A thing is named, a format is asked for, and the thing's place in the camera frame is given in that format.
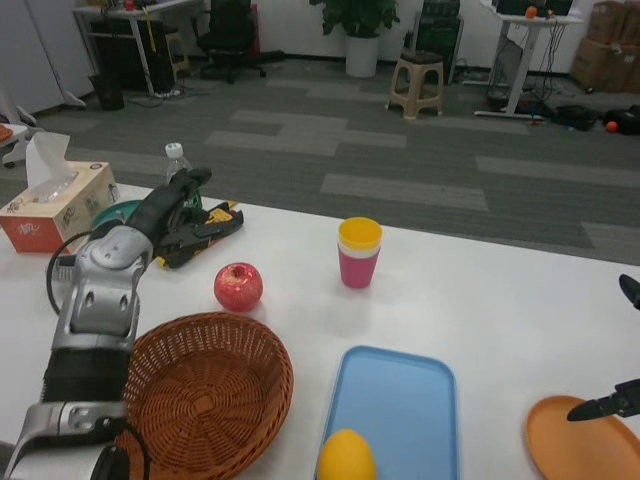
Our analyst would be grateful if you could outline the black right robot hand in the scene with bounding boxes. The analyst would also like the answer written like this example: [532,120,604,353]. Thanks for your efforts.
[567,273,640,422]

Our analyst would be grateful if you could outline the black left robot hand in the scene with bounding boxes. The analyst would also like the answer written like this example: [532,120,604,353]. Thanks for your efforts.
[121,167,222,252]

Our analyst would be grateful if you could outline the red apple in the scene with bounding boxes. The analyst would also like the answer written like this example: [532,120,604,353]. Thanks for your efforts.
[214,263,264,313]

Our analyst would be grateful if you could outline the teal plastic plate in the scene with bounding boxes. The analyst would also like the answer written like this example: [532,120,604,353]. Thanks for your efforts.
[92,198,147,229]

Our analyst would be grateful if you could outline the orange plastic plate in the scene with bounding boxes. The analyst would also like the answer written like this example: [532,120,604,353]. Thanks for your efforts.
[525,394,640,480]

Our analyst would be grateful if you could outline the clear water bottle green label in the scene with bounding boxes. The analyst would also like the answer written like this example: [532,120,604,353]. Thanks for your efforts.
[164,142,202,209]

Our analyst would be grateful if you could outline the yellow black remote controller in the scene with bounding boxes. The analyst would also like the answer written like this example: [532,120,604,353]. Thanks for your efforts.
[152,199,246,272]

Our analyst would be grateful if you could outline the orange tissue box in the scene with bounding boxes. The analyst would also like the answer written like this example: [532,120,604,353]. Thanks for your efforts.
[0,132,124,255]

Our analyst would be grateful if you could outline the black mesh trash bin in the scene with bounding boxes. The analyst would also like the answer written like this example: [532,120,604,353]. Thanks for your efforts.
[88,73,126,112]

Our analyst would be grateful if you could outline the white small side table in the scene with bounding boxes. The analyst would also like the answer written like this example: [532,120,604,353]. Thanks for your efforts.
[0,122,32,169]

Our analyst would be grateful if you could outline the black cabinet under desk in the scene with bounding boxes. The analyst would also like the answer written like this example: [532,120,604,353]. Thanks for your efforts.
[89,19,177,92]

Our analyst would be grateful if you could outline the plain beige stool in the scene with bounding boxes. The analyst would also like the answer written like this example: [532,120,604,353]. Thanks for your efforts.
[164,29,192,77]

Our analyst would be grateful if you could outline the white partition panel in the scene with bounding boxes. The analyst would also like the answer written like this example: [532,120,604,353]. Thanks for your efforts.
[0,0,97,126]

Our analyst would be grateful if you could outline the brown wicker basket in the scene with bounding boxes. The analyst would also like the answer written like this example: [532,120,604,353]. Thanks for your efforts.
[112,311,295,480]

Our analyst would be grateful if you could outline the black office chair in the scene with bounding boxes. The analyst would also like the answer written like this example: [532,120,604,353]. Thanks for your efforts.
[192,0,287,85]

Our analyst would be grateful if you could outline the white plastic cup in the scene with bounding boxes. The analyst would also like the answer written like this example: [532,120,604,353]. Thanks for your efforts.
[337,242,383,261]

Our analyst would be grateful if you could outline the white desk with clutter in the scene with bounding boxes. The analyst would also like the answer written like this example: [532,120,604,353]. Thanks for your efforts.
[73,0,209,97]

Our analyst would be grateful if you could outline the yellow plastic cup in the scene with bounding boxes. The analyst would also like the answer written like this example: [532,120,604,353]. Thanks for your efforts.
[338,216,384,253]

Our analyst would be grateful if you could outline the light blue plastic tray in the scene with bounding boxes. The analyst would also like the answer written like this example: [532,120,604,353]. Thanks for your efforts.
[315,344,460,480]

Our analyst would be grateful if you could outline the pink plastic cup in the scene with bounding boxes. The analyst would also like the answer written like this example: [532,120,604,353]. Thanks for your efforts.
[338,248,382,290]

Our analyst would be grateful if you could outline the white plant pot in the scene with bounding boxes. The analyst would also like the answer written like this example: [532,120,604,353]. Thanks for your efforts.
[344,34,381,79]

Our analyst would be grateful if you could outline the yellow lemon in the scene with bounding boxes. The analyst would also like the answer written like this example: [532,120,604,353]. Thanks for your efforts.
[318,428,378,480]

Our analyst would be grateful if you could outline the green leafy plant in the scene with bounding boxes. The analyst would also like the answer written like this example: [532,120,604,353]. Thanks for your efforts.
[309,0,402,40]

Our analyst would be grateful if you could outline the bulky black bag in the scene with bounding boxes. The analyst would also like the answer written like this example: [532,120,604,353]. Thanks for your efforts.
[602,104,640,137]

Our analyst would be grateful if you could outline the flat black bag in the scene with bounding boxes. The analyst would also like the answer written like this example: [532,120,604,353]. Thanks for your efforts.
[553,104,599,133]

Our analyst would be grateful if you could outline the beige plastic stool dark seat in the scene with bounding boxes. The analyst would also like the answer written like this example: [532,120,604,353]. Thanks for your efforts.
[386,50,446,122]

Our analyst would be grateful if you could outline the black green equipment cabinet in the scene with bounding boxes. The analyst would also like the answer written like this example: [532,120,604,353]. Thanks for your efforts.
[414,0,464,87]

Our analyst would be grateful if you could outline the stacked cardboard boxes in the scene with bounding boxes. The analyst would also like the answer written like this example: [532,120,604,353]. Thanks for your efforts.
[569,0,640,94]

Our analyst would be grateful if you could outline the white standing desk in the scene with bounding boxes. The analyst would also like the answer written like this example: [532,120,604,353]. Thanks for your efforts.
[473,0,586,121]

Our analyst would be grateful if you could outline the black electronic equipment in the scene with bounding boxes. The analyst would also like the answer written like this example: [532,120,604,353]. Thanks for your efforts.
[492,0,574,17]

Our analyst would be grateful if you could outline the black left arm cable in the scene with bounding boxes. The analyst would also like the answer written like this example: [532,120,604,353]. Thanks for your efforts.
[46,231,151,480]

